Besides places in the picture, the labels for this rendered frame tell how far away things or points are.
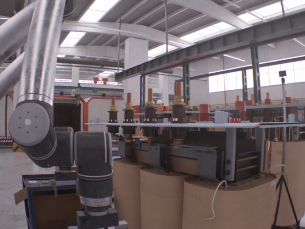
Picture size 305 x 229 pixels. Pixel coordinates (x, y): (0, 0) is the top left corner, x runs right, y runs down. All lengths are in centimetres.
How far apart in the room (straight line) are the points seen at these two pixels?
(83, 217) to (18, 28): 75
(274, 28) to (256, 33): 95
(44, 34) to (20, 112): 24
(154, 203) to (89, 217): 77
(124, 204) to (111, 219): 108
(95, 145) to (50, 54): 29
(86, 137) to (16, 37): 54
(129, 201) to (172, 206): 48
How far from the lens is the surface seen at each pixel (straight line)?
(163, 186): 143
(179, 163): 147
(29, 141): 56
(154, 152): 150
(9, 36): 104
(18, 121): 58
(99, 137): 73
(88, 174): 73
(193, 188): 120
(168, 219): 148
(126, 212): 189
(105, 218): 80
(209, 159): 115
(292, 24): 1006
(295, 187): 282
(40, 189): 184
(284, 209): 286
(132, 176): 178
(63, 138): 72
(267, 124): 86
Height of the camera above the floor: 137
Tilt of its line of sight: 2 degrees up
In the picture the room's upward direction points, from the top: straight up
